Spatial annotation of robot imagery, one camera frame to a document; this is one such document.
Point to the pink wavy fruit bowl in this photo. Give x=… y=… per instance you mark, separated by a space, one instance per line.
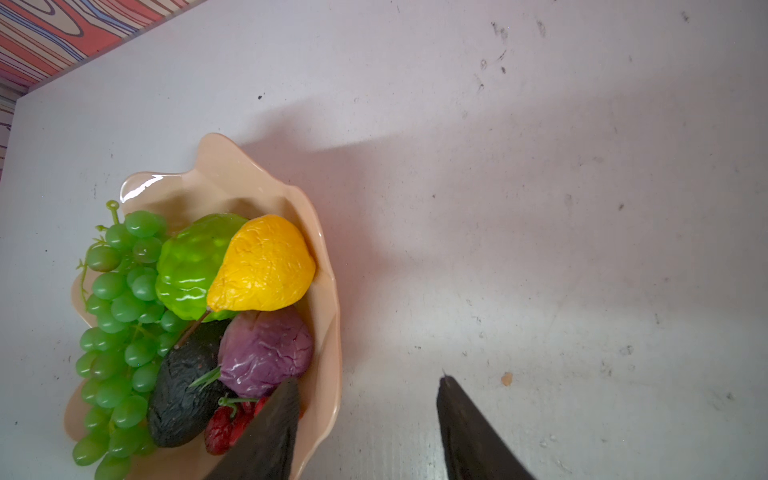
x=225 y=180

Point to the dark avocado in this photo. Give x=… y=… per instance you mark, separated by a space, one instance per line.
x=178 y=412

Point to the purple round fruit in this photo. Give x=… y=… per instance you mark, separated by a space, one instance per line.
x=259 y=350

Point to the green grape bunch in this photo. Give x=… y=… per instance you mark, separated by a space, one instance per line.
x=123 y=351

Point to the yellow pear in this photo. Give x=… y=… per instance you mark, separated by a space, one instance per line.
x=267 y=266

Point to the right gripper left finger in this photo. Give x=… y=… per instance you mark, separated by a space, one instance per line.
x=265 y=450

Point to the red cherry pair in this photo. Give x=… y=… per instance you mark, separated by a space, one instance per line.
x=229 y=422

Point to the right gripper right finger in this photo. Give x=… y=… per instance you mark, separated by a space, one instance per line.
x=473 y=450

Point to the green bumpy fruit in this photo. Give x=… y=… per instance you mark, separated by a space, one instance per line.
x=190 y=261

